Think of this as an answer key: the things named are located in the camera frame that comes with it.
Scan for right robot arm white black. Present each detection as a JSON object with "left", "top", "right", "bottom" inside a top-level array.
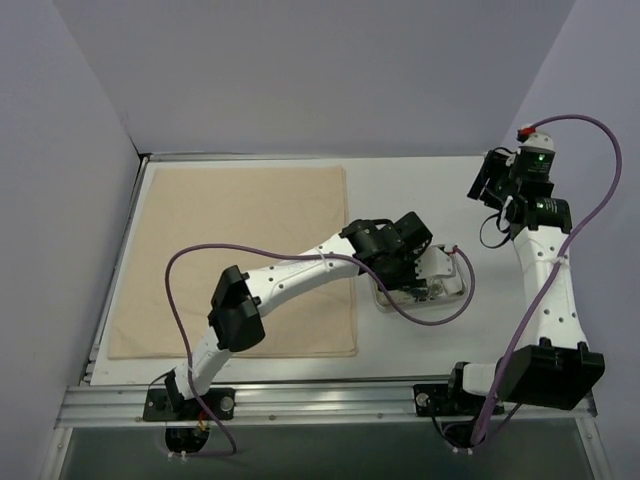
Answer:
[{"left": 443, "top": 128, "right": 605, "bottom": 413}]

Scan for aluminium front rail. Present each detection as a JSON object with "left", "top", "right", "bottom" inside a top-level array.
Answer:
[{"left": 54, "top": 375, "right": 599, "bottom": 426}]

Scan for white gauze pad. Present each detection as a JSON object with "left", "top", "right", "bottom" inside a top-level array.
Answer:
[{"left": 441, "top": 274, "right": 466, "bottom": 296}]

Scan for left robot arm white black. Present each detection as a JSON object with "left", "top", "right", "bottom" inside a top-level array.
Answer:
[{"left": 165, "top": 212, "right": 433, "bottom": 419}]

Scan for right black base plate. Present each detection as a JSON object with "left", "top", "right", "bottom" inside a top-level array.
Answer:
[{"left": 412, "top": 382, "right": 485, "bottom": 417}]

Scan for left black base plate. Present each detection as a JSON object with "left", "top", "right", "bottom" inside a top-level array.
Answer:
[{"left": 142, "top": 387, "right": 235, "bottom": 422}]

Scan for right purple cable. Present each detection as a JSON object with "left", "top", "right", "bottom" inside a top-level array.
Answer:
[{"left": 444, "top": 114, "right": 623, "bottom": 450}]

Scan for beige cloth mat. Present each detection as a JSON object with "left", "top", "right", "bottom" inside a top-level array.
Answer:
[{"left": 107, "top": 164, "right": 360, "bottom": 359}]

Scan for stainless steel tray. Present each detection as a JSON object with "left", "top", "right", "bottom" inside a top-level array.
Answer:
[{"left": 369, "top": 244, "right": 467, "bottom": 310}]

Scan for small steel scissors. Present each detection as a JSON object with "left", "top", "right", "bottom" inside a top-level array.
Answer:
[{"left": 407, "top": 285, "right": 443, "bottom": 303}]

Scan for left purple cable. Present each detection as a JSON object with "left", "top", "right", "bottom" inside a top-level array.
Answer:
[{"left": 164, "top": 243, "right": 476, "bottom": 457}]

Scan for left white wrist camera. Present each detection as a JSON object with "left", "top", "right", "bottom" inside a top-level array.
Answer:
[{"left": 416, "top": 244, "right": 458, "bottom": 279}]

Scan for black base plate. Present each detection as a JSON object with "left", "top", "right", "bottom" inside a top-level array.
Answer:
[
  {"left": 412, "top": 382, "right": 485, "bottom": 417},
  {"left": 142, "top": 387, "right": 235, "bottom": 422}
]

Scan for purple cable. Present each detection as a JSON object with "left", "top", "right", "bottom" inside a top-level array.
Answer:
[
  {"left": 444, "top": 114, "right": 623, "bottom": 450},
  {"left": 164, "top": 243, "right": 476, "bottom": 457}
]

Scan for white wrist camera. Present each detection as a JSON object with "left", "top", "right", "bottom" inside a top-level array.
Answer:
[
  {"left": 516, "top": 124, "right": 555, "bottom": 150},
  {"left": 416, "top": 244, "right": 458, "bottom": 279}
]

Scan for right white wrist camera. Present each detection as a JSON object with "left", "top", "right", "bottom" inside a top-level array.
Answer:
[{"left": 516, "top": 124, "right": 555, "bottom": 150}]

